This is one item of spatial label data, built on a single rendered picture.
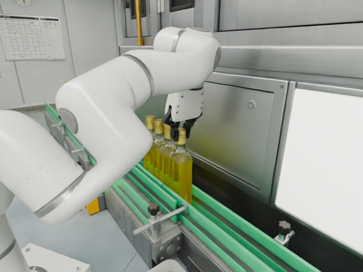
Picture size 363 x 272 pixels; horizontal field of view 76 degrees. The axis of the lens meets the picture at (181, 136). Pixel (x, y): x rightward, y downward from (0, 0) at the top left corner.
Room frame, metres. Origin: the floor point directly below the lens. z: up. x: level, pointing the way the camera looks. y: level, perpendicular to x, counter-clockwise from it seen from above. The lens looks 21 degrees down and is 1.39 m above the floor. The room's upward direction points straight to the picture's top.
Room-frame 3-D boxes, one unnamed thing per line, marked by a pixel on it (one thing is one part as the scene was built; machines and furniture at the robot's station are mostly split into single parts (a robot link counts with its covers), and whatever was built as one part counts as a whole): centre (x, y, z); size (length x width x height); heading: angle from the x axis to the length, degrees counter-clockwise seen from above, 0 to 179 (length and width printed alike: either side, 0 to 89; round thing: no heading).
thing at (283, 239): (0.44, -0.25, 0.94); 0.07 x 0.04 x 0.13; 127
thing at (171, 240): (0.52, 0.04, 0.85); 0.09 x 0.04 x 0.07; 127
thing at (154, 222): (0.51, 0.05, 0.95); 0.17 x 0.03 x 0.12; 127
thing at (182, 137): (0.65, 0.00, 1.14); 0.04 x 0.04 x 0.04
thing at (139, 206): (1.22, 0.61, 0.93); 1.75 x 0.01 x 0.08; 37
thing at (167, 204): (1.27, 0.55, 0.93); 1.75 x 0.01 x 0.08; 37
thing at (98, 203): (0.81, 0.37, 0.79); 0.07 x 0.07 x 0.07; 37
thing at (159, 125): (0.75, 0.07, 1.14); 0.04 x 0.04 x 0.04
